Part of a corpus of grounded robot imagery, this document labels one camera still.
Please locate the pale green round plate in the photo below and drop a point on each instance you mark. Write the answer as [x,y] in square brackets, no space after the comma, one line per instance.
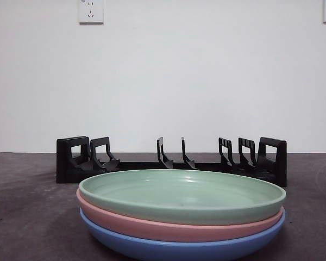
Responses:
[179,195]

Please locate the pink round plate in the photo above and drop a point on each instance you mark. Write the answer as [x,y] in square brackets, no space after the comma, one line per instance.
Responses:
[125,225]

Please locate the blue round plate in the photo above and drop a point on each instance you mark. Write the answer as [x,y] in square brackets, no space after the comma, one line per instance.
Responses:
[130,246]

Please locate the black plastic plate rack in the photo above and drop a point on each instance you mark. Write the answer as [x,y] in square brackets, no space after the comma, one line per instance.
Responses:
[279,163]

